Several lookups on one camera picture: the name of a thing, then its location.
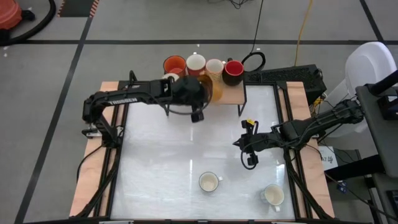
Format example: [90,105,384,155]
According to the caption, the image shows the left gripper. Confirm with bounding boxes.
[169,75,208,123]

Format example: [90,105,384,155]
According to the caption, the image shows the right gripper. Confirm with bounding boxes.
[233,118,276,167]

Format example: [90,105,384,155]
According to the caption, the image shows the amber yellow mug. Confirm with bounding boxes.
[198,73,224,105]

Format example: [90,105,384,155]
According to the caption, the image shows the red mug white inside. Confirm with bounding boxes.
[185,53,207,77]

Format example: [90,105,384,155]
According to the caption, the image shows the orange ribbed mug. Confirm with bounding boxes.
[162,55,187,78]

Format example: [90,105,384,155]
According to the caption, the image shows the peach patterned mug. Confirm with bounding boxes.
[205,58,225,83]

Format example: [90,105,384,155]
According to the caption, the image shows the blue white flower mug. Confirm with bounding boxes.
[198,171,224,193]

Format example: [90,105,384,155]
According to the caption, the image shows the white teal lattice mug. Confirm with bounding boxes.
[259,183,285,213]

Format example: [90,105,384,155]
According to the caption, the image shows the wooden shelf black metal legs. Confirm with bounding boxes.
[160,70,248,118]

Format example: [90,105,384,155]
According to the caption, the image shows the black computer case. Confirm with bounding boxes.
[243,63,328,106]

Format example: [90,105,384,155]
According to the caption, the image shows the white printed paper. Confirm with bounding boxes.
[317,145,339,171]

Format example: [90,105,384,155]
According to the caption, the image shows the black mat striped edge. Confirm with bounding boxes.
[57,0,101,19]

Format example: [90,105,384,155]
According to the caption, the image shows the dark grey desk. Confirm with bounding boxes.
[355,83,398,179]

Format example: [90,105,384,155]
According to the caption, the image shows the white chair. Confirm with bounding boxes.
[325,41,398,138]

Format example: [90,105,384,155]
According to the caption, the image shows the black box device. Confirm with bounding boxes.
[377,94,398,121]

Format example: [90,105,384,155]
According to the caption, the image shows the black angled bar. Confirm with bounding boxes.
[363,70,398,96]

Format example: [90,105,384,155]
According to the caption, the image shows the orange vacuum cleaner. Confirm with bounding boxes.
[0,0,36,31]

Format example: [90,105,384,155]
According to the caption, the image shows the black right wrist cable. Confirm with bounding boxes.
[239,149,261,171]

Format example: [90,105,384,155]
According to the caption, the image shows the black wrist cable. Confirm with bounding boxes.
[166,101,208,116]
[239,149,261,171]

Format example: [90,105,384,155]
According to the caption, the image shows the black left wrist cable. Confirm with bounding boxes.
[166,101,208,116]

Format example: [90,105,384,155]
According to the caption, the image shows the black coiled floor cable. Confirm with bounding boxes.
[239,0,267,73]

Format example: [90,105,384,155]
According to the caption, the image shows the black aluminium table frame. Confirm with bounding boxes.
[70,70,336,223]

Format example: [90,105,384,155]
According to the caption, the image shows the black cable bundle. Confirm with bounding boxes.
[228,0,249,9]

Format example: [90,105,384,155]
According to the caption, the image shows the yellow cable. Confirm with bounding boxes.
[294,0,313,67]

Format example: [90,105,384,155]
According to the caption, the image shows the black vacuum hose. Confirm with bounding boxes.
[0,0,57,46]

